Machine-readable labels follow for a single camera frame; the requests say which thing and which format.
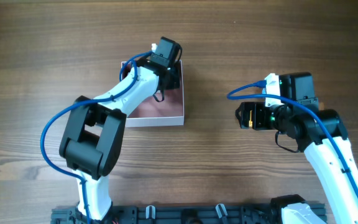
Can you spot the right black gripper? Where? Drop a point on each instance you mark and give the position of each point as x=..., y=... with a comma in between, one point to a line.
x=248, y=115

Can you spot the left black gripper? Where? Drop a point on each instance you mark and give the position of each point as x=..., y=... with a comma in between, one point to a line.
x=174, y=77

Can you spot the pink white box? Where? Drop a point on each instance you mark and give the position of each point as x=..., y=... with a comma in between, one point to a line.
x=169, y=112

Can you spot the yellow round gear toy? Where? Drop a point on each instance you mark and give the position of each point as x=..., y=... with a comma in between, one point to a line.
x=251, y=119

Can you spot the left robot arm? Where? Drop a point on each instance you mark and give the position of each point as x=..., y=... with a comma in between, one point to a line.
x=92, y=140

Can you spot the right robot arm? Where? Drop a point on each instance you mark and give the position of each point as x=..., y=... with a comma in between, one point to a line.
x=323, y=138

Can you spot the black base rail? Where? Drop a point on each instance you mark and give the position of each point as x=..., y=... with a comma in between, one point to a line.
x=248, y=213

